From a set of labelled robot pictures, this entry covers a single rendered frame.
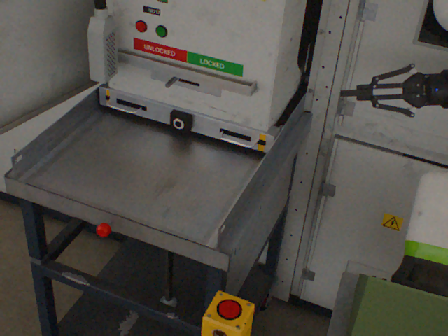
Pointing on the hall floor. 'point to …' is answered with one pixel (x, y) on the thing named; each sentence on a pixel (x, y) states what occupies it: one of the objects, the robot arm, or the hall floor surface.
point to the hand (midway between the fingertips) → (356, 92)
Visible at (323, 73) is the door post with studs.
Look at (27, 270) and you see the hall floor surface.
